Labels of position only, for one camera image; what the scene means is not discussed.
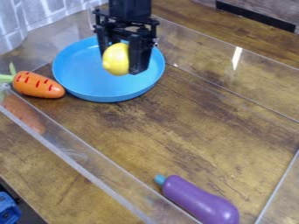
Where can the blue object at corner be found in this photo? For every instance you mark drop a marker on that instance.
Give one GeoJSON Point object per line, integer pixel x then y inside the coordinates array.
{"type": "Point", "coordinates": [10, 210]}

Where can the yellow toy lemon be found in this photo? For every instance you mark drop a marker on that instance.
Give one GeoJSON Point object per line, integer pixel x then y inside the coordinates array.
{"type": "Point", "coordinates": [115, 59]}

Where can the clear acrylic enclosure wall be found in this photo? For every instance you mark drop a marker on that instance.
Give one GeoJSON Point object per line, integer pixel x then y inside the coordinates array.
{"type": "Point", "coordinates": [218, 122]}

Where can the orange toy carrot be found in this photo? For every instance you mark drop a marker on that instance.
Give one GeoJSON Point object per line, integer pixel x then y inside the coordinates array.
{"type": "Point", "coordinates": [30, 83]}

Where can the purple toy eggplant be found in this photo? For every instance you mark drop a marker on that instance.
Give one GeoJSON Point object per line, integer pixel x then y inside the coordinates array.
{"type": "Point", "coordinates": [210, 208]}

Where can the blue round tray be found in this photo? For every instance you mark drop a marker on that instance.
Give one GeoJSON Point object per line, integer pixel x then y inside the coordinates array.
{"type": "Point", "coordinates": [78, 70]}

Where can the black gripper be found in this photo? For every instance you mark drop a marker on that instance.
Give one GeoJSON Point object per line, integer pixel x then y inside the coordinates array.
{"type": "Point", "coordinates": [129, 16]}

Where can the white patterned curtain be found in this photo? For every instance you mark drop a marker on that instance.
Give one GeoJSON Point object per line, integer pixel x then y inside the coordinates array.
{"type": "Point", "coordinates": [26, 15]}

